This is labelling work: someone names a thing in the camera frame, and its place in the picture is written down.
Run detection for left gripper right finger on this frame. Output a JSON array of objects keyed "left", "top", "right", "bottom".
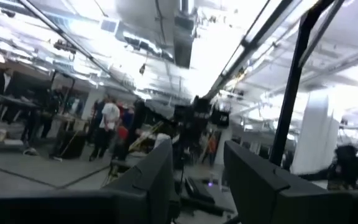
[{"left": 223, "top": 140, "right": 329, "bottom": 224}]

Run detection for black camera rig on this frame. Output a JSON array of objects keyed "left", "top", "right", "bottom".
[{"left": 172, "top": 95, "right": 231, "bottom": 170}]

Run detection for black overhead frame rail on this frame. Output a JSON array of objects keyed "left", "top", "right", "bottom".
[{"left": 203, "top": 0, "right": 304, "bottom": 100}]

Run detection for white room column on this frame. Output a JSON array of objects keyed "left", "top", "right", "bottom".
[{"left": 290, "top": 91, "right": 341, "bottom": 175}]

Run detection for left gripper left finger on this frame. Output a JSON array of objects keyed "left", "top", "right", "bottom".
[{"left": 103, "top": 139, "right": 180, "bottom": 224}]

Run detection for black frame upright post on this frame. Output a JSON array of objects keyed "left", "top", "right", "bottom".
[{"left": 268, "top": 0, "right": 337, "bottom": 167}]

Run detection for black-legged standing desk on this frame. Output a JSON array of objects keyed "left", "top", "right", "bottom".
[{"left": 0, "top": 94, "right": 40, "bottom": 154}]

